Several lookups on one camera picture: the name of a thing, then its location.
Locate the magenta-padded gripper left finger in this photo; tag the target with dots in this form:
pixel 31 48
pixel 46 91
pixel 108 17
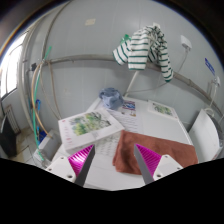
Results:
pixel 63 165

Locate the colourful printed leaflet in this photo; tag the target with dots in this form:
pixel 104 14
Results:
pixel 129 108

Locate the small landscape picture card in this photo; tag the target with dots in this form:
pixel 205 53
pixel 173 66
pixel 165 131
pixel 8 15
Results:
pixel 162 109

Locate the wall water tap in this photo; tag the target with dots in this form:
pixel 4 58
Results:
pixel 216 83

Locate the white vertical pipe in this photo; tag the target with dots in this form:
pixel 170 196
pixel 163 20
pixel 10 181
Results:
pixel 131 83

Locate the window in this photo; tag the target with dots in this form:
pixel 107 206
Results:
pixel 11 68

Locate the grey horizontal wall pipe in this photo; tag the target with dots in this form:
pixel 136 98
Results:
pixel 83 58

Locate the white radiator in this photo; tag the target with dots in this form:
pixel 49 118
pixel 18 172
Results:
pixel 12 118

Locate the brown towel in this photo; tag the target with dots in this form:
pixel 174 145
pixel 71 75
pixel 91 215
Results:
pixel 166 147

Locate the black object on floor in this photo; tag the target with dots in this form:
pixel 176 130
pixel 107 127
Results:
pixel 7 136

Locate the small pale wall label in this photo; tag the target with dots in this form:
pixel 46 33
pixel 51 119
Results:
pixel 90 22

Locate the blue wall sign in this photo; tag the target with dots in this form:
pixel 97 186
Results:
pixel 209 66

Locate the white wall socket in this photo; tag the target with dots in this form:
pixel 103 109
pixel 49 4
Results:
pixel 186 42

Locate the white washing machine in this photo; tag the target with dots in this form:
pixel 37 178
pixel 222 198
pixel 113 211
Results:
pixel 205 135

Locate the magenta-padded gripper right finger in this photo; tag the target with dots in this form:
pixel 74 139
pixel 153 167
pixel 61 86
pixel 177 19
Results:
pixel 165 165

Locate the green clothes hanger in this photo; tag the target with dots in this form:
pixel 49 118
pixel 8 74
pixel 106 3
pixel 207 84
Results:
pixel 125 38

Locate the crumpled blue cloth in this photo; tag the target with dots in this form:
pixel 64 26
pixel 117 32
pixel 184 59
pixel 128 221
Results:
pixel 111 97

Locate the green striped white garment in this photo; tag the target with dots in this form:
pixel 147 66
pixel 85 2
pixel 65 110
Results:
pixel 138 50

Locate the white calendar with landscape picture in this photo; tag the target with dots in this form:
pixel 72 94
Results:
pixel 90 126

